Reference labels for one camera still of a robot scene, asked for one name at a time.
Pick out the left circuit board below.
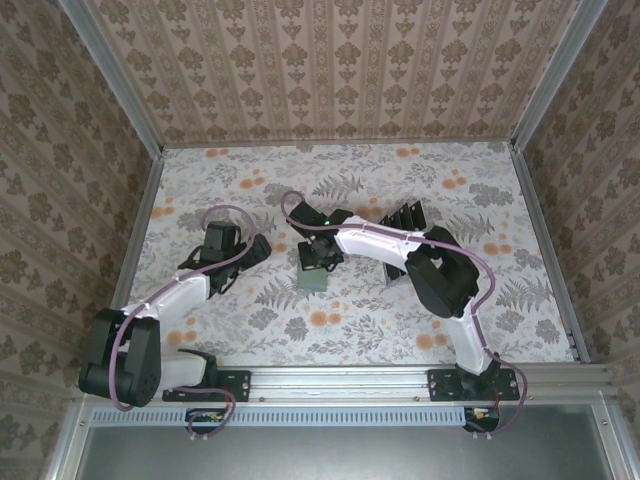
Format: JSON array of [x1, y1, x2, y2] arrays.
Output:
[[185, 407, 227, 434]]

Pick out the circuit board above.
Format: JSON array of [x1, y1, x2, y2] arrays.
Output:
[[462, 405, 502, 433], [185, 407, 227, 434]]

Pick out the grey metal panel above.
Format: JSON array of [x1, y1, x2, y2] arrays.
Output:
[[74, 404, 614, 480]]

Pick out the right circuit board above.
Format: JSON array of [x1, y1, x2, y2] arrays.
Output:
[[462, 405, 502, 433]]

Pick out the aluminium left side rail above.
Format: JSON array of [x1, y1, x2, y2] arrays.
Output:
[[113, 147, 167, 314]]

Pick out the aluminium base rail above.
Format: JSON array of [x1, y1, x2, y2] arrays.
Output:
[[69, 363, 619, 405]]

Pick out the grey slotted cable duct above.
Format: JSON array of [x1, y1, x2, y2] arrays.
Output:
[[92, 405, 471, 428]]

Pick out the aluminium right side rail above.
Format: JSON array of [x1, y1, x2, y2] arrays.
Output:
[[509, 144, 592, 365]]

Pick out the aluminium left frame post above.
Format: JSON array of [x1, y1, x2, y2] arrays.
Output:
[[55, 0, 167, 157]]

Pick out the aluminium frame post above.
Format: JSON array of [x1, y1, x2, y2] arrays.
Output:
[[510, 0, 615, 151], [55, 0, 167, 157]]

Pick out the aluminium right frame post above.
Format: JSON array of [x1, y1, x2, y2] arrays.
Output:
[[510, 0, 615, 151]]

